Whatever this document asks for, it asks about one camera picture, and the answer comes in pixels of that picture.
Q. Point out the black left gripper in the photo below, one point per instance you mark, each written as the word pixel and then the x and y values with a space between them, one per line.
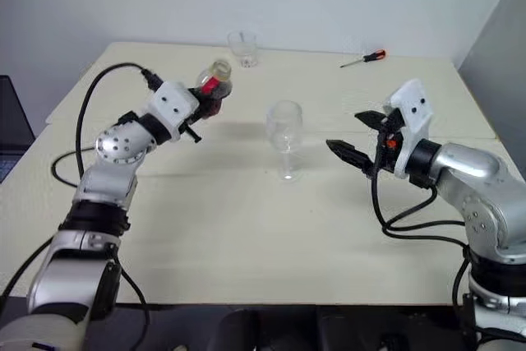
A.
pixel 200 105

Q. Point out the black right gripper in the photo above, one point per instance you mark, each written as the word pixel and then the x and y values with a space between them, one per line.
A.
pixel 386 158

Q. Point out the clear bottle with dark drink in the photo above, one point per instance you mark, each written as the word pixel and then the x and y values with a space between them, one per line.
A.
pixel 222 69

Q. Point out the clear wine glass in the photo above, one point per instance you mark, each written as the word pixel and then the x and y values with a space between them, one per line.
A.
pixel 284 121

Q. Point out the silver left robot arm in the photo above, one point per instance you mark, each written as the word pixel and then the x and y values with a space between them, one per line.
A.
pixel 117 147

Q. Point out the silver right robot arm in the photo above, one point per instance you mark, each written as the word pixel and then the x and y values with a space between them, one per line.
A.
pixel 472 170

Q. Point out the clear glass tumbler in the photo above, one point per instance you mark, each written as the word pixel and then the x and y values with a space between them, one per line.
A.
pixel 243 49

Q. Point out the orange and black screwdriver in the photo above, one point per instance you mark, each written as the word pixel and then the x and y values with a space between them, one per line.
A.
pixel 372 56

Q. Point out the grey partition panel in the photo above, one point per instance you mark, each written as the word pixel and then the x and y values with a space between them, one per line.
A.
pixel 501 59

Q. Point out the dark laptop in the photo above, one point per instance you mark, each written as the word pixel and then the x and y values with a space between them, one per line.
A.
pixel 12 133

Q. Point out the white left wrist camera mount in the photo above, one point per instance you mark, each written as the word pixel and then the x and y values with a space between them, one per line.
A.
pixel 170 104

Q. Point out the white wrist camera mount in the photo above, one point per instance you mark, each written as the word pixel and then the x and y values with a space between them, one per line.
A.
pixel 170 104
pixel 415 108

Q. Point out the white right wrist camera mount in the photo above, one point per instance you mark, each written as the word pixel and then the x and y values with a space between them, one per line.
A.
pixel 415 108

